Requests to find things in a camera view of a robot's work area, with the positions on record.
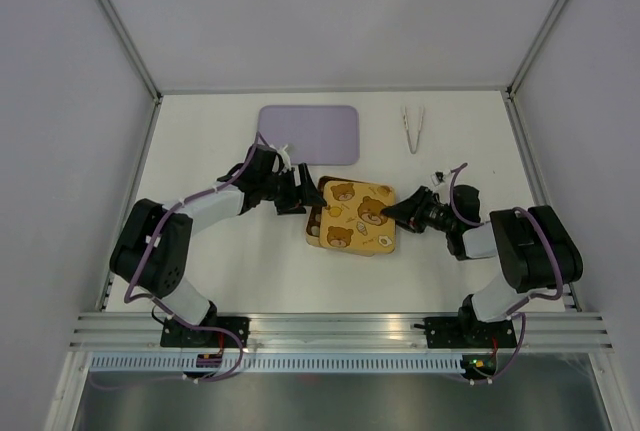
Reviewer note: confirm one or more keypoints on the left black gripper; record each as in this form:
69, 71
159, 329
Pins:
311, 197

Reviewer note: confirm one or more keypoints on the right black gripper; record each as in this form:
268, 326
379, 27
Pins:
409, 211

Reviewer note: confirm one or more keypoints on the gold chocolate box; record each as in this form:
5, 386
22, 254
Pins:
314, 223

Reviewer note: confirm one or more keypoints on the silver tin lid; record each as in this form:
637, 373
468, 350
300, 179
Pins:
376, 233

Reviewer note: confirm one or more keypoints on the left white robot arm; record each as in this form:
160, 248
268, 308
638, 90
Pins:
152, 249

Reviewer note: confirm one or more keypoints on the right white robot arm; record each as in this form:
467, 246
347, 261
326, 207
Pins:
537, 259

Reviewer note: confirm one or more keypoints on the purple plastic tray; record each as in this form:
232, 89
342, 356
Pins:
320, 135

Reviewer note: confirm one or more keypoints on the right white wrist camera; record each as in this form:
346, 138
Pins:
438, 178

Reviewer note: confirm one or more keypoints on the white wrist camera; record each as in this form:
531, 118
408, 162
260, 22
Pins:
438, 178
284, 156

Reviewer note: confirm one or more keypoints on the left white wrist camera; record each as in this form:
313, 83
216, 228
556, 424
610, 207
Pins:
284, 156

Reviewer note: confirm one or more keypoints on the aluminium mounting rail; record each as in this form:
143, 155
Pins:
545, 332

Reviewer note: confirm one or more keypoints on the left aluminium frame post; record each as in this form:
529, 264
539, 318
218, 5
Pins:
129, 48

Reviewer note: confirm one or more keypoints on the aluminium frame post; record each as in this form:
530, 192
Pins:
129, 48
541, 37

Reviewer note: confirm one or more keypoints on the white slotted cable duct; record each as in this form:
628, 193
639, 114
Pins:
307, 363

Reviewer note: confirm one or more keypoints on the right aluminium frame post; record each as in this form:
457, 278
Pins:
541, 37

